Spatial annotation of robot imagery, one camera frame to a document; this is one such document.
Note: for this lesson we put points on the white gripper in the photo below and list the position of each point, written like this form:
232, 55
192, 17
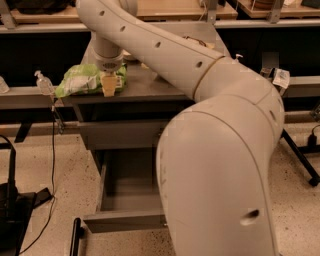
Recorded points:
109, 64

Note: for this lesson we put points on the green rice chip bag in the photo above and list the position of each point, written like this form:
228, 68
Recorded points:
85, 79

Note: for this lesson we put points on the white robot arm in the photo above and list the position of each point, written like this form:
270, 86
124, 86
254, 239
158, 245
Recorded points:
212, 158

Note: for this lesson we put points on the grey drawer cabinet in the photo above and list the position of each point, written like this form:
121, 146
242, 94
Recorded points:
146, 96

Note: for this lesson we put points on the closed upper drawer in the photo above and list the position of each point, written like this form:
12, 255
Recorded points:
121, 134

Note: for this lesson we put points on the brown and yellow snack bag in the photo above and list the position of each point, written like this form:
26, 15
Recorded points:
194, 42

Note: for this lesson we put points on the open middle drawer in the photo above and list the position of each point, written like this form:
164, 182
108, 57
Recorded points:
128, 197

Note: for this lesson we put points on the hand sanitizer pump bottle left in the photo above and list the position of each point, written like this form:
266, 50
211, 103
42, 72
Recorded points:
44, 84

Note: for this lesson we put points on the small pump bottle right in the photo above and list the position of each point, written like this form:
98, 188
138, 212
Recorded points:
238, 58

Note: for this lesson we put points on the black bar at bottom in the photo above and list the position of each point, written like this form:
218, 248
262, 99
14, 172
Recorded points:
77, 234

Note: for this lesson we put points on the black stand base left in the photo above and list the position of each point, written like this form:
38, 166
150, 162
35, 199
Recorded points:
15, 208

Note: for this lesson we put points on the white paper tag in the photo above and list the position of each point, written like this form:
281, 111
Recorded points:
281, 78

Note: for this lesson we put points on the black stand legs right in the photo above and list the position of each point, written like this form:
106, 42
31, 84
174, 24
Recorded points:
301, 152

